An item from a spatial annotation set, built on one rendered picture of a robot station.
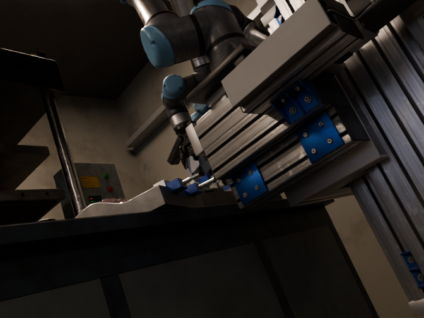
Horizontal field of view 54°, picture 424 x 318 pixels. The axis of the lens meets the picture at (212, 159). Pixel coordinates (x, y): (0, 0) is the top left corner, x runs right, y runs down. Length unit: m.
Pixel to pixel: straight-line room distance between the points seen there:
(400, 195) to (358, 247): 2.18
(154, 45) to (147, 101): 3.60
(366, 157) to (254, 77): 0.33
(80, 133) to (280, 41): 3.98
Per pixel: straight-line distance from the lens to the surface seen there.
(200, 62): 1.46
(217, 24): 1.16
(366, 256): 3.20
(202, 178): 1.42
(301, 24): 0.82
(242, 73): 0.89
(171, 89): 1.40
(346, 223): 3.22
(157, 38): 1.13
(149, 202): 1.10
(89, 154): 4.59
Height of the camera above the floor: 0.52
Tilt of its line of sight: 19 degrees up
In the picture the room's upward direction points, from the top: 22 degrees counter-clockwise
